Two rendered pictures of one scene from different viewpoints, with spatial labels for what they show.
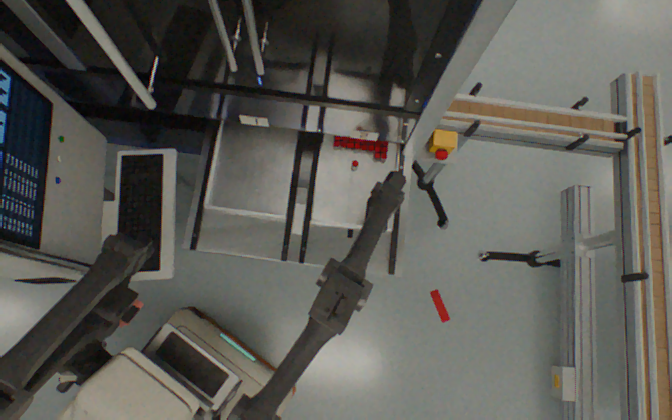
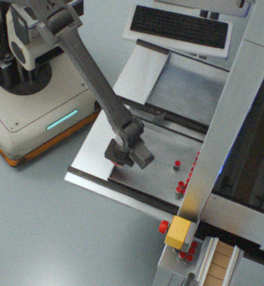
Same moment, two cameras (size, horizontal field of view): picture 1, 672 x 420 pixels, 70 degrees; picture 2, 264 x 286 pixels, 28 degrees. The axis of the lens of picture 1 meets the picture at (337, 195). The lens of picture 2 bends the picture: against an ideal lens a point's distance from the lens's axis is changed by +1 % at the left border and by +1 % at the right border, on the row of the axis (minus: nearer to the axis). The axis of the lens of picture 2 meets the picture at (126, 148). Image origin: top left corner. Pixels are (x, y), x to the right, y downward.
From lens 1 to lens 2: 1.14 m
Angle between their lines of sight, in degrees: 38
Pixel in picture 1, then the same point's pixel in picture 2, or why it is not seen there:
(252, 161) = (200, 95)
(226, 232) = (144, 65)
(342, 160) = (185, 161)
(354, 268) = (68, 33)
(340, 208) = not seen: hidden behind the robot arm
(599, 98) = not seen: outside the picture
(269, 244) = (125, 90)
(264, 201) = (162, 95)
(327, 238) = not seen: hidden behind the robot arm
